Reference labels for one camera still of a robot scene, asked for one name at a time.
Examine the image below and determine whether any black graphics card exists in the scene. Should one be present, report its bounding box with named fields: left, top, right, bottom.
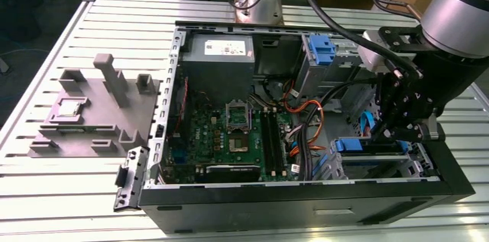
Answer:
left=204, top=164, right=263, bottom=184

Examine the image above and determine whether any green RAM stick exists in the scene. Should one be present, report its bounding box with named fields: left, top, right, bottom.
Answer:
left=56, top=126, right=99, bottom=134

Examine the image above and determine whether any black RAM slot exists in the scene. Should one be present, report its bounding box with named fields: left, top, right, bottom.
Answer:
left=260, top=106, right=279, bottom=177
left=271, top=106, right=288, bottom=177

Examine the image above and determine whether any grey case side bracket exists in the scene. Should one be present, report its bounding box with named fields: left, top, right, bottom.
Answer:
left=112, top=146, right=152, bottom=213

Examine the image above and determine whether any orange wire bundle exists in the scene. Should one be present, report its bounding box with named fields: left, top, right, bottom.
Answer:
left=283, top=78, right=326, bottom=157

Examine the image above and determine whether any CPU socket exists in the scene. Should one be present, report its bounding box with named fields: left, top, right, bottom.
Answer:
left=227, top=133, right=256, bottom=154

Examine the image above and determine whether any silver CPU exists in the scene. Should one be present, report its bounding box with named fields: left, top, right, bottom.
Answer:
left=56, top=100, right=82, bottom=117

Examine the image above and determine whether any black office chair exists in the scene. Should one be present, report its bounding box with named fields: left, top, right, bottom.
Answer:
left=0, top=0, right=44, bottom=43

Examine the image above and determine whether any metal optical drive cage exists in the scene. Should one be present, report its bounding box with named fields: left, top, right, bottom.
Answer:
left=295, top=33, right=383, bottom=102

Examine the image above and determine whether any metal socket cover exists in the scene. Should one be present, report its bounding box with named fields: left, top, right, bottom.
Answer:
left=224, top=100, right=253, bottom=134

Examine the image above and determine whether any light grey camera box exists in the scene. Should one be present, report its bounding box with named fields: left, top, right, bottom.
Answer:
left=358, top=30, right=415, bottom=73

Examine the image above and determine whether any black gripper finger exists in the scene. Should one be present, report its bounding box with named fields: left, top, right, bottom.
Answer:
left=372, top=73, right=406, bottom=142
left=384, top=116, right=446, bottom=141

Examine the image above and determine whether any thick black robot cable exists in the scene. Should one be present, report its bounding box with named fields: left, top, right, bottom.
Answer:
left=304, top=0, right=425, bottom=80

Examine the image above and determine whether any thin red wire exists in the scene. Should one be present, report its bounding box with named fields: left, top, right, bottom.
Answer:
left=172, top=77, right=191, bottom=137

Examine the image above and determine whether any black cable bundle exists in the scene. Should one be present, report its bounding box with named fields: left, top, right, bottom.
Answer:
left=296, top=78, right=378, bottom=181

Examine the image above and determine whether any black PC case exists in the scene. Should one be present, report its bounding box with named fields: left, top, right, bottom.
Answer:
left=136, top=20, right=477, bottom=234

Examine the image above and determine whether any green motherboard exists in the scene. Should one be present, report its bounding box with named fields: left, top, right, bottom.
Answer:
left=160, top=90, right=302, bottom=184

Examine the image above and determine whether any blue data wire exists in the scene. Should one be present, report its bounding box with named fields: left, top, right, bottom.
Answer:
left=358, top=111, right=383, bottom=140

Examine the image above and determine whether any blue drive latch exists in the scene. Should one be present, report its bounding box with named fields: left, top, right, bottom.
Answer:
left=310, top=35, right=336, bottom=66

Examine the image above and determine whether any hard disk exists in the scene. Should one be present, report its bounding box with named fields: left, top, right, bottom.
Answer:
left=312, top=137, right=412, bottom=181

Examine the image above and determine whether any metal disk bay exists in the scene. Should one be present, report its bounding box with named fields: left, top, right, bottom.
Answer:
left=312, top=136, right=437, bottom=181

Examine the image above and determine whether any grey power supply unit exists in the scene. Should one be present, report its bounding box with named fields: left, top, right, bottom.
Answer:
left=177, top=34, right=256, bottom=107

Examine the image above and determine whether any grey parts rack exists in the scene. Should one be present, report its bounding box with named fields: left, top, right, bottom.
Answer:
left=25, top=53, right=163, bottom=159

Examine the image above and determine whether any metal locking lever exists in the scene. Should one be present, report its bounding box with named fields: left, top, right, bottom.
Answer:
left=247, top=101, right=256, bottom=134

